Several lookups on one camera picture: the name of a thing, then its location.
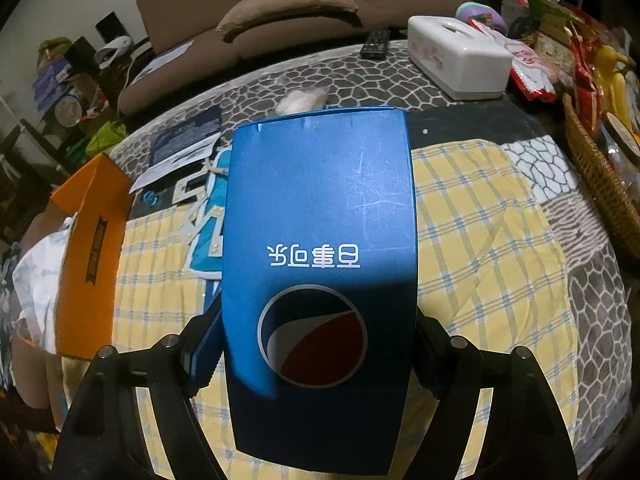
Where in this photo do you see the blue mesh zipper pouch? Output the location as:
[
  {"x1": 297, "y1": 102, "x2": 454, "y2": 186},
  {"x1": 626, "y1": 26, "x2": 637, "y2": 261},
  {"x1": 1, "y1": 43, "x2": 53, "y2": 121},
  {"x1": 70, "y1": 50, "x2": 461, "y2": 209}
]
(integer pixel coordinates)
[{"x1": 186, "y1": 148, "x2": 231, "y2": 281}]

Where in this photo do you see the blue Pepsi box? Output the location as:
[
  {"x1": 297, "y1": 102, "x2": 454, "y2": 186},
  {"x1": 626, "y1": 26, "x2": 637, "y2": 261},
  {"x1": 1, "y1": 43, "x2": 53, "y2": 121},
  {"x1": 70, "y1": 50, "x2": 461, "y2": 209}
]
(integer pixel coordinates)
[{"x1": 221, "y1": 106, "x2": 418, "y2": 476}]

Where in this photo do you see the navy white booklet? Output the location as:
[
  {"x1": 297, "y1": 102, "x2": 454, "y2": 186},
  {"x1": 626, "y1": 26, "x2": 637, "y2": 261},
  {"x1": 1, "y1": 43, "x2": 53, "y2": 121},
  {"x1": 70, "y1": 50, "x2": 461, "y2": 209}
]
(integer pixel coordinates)
[{"x1": 129, "y1": 105, "x2": 222, "y2": 194}]

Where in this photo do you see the yellow checkered cloth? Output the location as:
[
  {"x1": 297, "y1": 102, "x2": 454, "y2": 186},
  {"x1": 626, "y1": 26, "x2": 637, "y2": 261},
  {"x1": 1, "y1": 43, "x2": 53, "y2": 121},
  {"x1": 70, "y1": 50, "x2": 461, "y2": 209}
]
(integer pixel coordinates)
[{"x1": 60, "y1": 138, "x2": 582, "y2": 480}]

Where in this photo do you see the orange cardboard box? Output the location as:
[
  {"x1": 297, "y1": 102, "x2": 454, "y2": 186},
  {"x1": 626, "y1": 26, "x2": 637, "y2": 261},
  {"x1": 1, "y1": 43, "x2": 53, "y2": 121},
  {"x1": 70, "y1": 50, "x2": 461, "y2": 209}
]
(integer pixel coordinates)
[{"x1": 50, "y1": 154, "x2": 132, "y2": 360}]

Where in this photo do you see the crumpled white plastic bag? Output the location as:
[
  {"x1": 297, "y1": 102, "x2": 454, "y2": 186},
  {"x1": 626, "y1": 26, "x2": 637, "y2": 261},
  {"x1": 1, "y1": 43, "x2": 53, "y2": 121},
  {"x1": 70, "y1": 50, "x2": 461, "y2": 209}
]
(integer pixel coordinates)
[{"x1": 11, "y1": 214, "x2": 76, "y2": 354}]

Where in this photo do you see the green bag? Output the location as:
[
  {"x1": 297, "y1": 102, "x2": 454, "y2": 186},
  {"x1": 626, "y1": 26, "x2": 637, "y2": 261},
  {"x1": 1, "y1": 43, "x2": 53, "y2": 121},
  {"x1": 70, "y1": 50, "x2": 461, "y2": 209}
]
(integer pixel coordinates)
[{"x1": 85, "y1": 122, "x2": 128, "y2": 158}]

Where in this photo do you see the wicker basket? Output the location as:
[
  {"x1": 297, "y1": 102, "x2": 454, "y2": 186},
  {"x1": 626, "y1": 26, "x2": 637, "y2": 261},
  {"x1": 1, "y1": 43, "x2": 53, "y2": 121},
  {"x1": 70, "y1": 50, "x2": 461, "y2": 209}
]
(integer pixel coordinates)
[{"x1": 562, "y1": 93, "x2": 640, "y2": 259}]

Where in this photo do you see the crumpled white tissue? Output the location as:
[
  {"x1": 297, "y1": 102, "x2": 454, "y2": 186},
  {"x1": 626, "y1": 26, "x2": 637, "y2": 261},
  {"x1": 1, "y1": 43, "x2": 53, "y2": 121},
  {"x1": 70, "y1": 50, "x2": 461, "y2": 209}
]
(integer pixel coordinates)
[{"x1": 274, "y1": 87, "x2": 328, "y2": 116}]

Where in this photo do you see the grey giraffe pattern tablecloth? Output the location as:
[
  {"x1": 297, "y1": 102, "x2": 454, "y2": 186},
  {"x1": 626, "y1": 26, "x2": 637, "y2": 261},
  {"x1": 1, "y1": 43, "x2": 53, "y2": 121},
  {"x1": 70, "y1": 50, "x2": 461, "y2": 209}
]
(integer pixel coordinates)
[{"x1": 112, "y1": 41, "x2": 632, "y2": 470}]

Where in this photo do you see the red white snack bag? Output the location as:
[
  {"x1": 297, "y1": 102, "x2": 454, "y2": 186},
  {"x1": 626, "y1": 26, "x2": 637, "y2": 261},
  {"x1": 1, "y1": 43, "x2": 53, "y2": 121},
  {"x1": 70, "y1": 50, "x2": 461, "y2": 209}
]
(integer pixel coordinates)
[{"x1": 468, "y1": 18, "x2": 559, "y2": 102}]

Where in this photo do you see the white paper on sofa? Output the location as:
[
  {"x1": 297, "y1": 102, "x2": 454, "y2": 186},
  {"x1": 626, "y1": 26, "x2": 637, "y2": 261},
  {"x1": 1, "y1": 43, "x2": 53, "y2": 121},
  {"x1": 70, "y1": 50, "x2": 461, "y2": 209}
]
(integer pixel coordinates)
[{"x1": 132, "y1": 40, "x2": 193, "y2": 82}]

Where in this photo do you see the white tissue box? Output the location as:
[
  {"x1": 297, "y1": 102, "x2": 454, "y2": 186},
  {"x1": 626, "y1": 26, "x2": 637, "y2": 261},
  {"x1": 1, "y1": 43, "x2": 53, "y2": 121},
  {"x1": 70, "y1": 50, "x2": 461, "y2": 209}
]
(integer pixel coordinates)
[{"x1": 408, "y1": 15, "x2": 512, "y2": 101}]

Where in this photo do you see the brown sofa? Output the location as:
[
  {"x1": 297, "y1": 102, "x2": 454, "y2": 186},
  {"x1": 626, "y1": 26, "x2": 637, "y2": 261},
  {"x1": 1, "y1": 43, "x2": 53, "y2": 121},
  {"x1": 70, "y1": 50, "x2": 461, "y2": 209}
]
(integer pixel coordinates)
[{"x1": 118, "y1": 0, "x2": 464, "y2": 118}]

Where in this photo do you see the black remote control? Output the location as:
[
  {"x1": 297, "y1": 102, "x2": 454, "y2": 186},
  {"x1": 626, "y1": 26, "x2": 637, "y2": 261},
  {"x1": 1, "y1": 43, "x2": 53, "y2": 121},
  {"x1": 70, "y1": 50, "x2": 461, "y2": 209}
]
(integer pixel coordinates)
[{"x1": 359, "y1": 30, "x2": 390, "y2": 61}]

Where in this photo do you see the pastel round container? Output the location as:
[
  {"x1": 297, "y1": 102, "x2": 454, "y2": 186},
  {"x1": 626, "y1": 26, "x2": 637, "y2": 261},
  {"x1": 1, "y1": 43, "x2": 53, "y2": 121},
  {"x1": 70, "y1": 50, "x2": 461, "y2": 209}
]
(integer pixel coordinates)
[{"x1": 454, "y1": 1, "x2": 508, "y2": 35}]

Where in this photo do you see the tan sofa cushion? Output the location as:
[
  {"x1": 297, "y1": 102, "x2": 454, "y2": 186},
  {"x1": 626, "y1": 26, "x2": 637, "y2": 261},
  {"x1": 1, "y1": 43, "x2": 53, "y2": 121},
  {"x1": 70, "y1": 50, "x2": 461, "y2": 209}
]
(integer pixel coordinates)
[{"x1": 216, "y1": 0, "x2": 358, "y2": 42}]

